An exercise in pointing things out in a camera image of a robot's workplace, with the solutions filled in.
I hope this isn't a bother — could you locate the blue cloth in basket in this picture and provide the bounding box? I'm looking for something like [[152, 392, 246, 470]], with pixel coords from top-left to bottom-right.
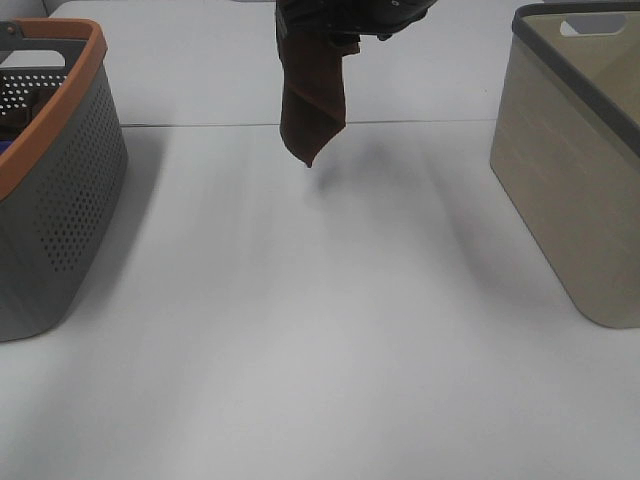
[[0, 140, 13, 155]]

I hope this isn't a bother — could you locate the brown towel with white label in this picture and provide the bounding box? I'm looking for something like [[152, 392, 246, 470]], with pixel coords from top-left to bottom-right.
[[277, 32, 360, 167]]

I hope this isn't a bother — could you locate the beige basket grey rim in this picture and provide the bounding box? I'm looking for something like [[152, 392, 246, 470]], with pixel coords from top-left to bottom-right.
[[490, 1, 639, 329]]

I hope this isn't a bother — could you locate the grey perforated basket orange rim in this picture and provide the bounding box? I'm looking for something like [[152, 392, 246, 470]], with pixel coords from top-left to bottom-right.
[[1, 18, 128, 342]]

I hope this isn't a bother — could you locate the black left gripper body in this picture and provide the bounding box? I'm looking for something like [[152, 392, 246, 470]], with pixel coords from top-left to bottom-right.
[[275, 0, 437, 40]]

